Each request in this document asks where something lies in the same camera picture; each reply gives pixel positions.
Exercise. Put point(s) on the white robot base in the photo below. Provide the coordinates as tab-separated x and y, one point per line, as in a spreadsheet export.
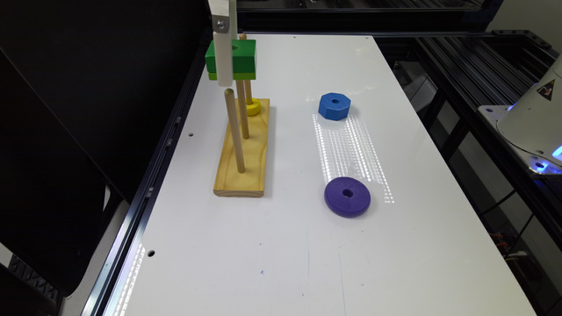
532	125

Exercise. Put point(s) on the green square block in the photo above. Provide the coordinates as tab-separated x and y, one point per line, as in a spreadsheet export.
244	60

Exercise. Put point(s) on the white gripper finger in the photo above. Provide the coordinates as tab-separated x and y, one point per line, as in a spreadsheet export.
222	40
233	24

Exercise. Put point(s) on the far wooden peg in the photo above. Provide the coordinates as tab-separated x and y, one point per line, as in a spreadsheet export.
247	83

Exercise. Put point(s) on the wooden peg base board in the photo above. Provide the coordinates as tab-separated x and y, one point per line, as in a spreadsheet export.
229	182

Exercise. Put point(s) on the blue octagonal block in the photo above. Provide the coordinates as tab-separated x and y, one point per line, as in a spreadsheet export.
334	106

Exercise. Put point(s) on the purple round disc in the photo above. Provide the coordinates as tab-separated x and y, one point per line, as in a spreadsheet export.
347	197

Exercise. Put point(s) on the near wooden peg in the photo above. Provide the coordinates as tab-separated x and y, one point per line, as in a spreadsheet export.
234	129

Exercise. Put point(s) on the black side panel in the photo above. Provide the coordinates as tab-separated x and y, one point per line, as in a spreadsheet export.
87	88

